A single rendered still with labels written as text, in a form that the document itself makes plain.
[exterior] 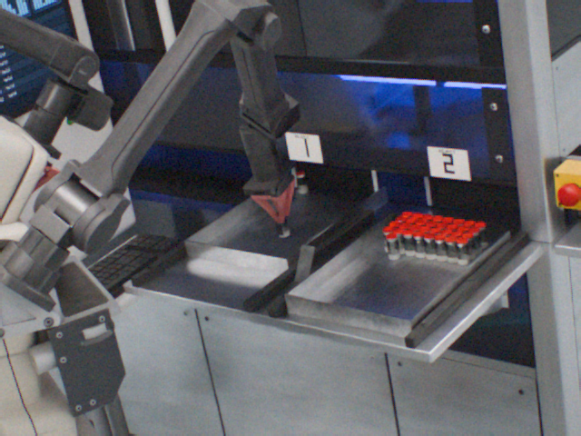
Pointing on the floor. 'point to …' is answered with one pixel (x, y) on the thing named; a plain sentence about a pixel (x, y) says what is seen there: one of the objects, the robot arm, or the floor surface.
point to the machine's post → (541, 210)
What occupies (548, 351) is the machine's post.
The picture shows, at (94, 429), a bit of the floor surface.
